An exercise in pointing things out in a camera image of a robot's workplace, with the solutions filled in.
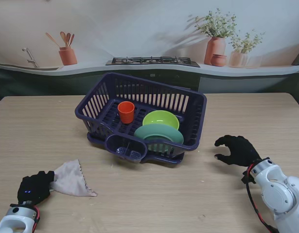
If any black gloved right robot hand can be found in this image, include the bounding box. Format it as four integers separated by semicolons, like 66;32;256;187
213;135;263;167

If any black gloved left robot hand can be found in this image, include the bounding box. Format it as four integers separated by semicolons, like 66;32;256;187
17;170;55;207

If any printed kitchen scene backdrop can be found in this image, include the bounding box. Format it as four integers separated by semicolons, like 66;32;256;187
0;0;299;98

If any orange cup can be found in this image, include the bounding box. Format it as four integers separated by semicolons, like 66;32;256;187
117;101;136;124

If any red black arm cable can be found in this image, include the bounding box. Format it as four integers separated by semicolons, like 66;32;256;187
32;205;41;233
245;165;279;233

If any red black right arm cable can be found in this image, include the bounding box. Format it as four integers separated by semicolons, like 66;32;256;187
245;165;279;233

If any red black left arm cable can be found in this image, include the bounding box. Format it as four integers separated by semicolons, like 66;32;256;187
32;205;41;233

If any purple plastic dish rack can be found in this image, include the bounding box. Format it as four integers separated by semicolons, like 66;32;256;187
74;72;208;164

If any teal plate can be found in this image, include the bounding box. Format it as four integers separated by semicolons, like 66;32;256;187
133;124;185;153

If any lime green bowl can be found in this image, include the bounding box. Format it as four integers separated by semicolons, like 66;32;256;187
142;110;180;132

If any grey wiping cloth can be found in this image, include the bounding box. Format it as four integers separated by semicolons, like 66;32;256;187
49;159;98;198

